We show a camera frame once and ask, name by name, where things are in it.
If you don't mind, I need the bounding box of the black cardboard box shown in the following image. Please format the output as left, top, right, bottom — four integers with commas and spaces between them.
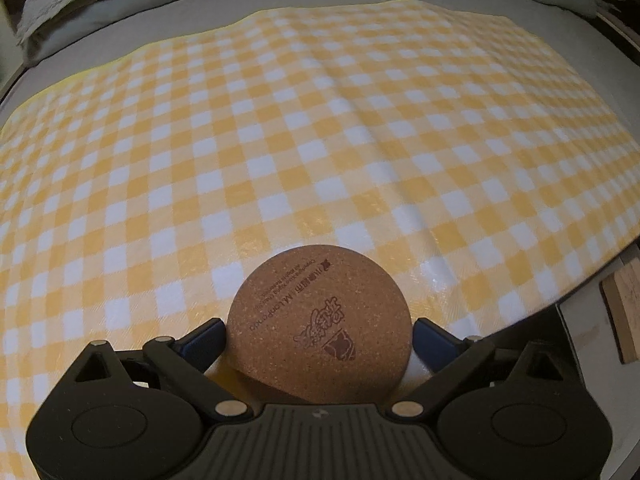
558, 245, 640, 479

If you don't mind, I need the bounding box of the yellow white checkered cloth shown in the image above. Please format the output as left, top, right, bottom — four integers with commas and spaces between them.
1, 0, 639, 479

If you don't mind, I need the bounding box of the square carved wooden coaster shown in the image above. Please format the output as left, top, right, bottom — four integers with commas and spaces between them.
600, 258, 640, 364

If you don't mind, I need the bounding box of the round cork coaster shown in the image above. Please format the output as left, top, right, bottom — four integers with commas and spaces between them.
226, 245, 412, 404

